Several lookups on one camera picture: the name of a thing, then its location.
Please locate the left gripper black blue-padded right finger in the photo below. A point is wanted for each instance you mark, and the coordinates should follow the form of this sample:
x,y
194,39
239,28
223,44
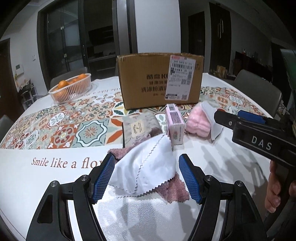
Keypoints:
x,y
242,220

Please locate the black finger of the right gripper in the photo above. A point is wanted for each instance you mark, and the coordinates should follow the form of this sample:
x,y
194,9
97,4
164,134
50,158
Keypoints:
x,y
229,120

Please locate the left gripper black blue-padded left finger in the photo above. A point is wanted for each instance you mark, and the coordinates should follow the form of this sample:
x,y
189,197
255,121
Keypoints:
x,y
51,220

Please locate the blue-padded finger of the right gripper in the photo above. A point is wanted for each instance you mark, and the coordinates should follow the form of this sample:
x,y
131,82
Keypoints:
x,y
251,117

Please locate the white zigzag-edged cloth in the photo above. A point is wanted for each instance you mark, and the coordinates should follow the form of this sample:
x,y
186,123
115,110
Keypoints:
x,y
144,168

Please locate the person's right hand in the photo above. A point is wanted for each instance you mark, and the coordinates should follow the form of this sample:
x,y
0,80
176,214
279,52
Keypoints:
x,y
272,198

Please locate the pink fluffy towel white band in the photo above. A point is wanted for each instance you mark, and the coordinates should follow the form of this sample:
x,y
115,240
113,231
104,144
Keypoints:
x,y
201,121

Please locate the grey chair right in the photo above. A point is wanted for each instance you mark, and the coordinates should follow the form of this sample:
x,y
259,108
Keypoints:
x,y
261,91

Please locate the grey chair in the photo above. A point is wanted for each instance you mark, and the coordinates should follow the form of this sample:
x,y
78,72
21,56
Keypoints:
x,y
261,91
67,75

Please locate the small pink carton box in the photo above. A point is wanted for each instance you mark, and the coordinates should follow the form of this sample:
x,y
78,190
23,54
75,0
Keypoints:
x,y
175,124

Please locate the dark sideboard cabinet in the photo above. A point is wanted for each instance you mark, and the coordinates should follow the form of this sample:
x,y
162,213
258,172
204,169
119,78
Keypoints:
x,y
243,62

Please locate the mauve fluffy towel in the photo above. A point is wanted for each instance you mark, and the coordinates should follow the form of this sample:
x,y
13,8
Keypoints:
x,y
171,191

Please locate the brown cardboard box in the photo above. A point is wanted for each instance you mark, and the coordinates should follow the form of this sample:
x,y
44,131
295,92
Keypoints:
x,y
156,79

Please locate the grey packaged towel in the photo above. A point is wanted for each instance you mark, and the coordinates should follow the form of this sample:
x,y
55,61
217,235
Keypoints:
x,y
138,128

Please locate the colourful patterned table runner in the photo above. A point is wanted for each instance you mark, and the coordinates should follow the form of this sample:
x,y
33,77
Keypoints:
x,y
93,120

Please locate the oranges in basket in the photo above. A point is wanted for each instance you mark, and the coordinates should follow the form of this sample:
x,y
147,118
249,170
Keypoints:
x,y
75,85

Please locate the small shelf rack left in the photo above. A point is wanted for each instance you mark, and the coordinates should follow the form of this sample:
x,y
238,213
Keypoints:
x,y
27,94

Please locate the clear fruit basket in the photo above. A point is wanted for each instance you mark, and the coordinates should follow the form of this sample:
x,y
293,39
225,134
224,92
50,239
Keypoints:
x,y
88,87

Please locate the grey chair left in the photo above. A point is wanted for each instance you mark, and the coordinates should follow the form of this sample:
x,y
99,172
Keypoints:
x,y
67,75

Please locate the dark glass door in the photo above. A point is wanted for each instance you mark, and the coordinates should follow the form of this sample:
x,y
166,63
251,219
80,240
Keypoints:
x,y
59,39

